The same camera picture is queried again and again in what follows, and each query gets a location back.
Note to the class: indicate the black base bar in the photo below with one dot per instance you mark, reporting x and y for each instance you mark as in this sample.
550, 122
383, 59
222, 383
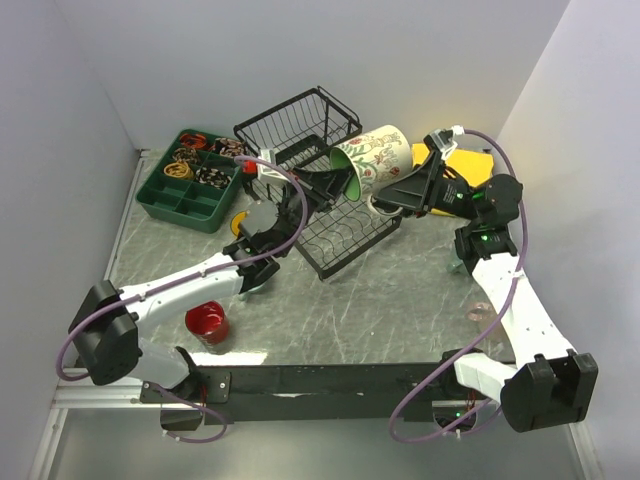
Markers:
303, 392

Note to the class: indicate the black wire dish rack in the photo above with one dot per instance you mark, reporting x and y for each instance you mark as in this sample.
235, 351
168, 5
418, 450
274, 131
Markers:
301, 131

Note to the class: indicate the folded yellow cloth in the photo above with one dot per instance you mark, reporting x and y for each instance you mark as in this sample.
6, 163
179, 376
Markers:
474, 167

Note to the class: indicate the red enamel mug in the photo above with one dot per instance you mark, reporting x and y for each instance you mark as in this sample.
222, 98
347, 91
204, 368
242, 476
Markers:
208, 322

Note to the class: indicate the green compartment tray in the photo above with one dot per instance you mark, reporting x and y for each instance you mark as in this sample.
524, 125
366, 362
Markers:
171, 194

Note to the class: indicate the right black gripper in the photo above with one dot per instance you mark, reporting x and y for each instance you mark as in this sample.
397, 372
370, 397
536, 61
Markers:
408, 195

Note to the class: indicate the mint green cup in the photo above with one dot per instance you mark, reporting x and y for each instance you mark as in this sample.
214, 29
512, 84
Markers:
244, 296

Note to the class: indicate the pink purple-inside mug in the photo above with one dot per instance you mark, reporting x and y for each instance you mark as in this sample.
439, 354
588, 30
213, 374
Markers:
483, 314

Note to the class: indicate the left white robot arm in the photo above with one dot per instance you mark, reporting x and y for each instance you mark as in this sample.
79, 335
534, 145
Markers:
106, 331

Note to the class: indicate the teal glazed ceramic mug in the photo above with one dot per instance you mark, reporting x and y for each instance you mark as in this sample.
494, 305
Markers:
454, 264

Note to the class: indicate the yellow enamel mug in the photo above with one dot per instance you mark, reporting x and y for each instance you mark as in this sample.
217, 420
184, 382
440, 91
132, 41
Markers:
236, 221

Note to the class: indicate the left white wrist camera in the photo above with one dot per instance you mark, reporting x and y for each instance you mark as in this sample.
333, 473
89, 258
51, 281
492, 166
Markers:
264, 174

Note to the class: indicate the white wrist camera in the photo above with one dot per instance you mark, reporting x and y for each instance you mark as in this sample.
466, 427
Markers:
444, 141
264, 174

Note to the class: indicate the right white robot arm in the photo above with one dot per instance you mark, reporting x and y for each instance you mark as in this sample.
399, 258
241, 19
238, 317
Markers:
550, 383

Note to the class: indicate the floral pink scrunchie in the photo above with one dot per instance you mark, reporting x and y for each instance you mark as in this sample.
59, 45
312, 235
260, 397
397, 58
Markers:
228, 147

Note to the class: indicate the black floral scrunchie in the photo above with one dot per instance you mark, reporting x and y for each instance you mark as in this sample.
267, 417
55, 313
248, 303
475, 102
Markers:
217, 177

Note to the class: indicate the floral white green-inside mug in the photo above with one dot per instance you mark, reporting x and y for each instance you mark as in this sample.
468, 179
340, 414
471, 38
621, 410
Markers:
378, 158

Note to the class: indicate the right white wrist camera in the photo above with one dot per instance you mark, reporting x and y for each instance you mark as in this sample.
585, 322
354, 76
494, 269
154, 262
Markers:
444, 141

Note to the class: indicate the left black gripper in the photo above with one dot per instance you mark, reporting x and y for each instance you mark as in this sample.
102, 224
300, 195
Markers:
329, 183

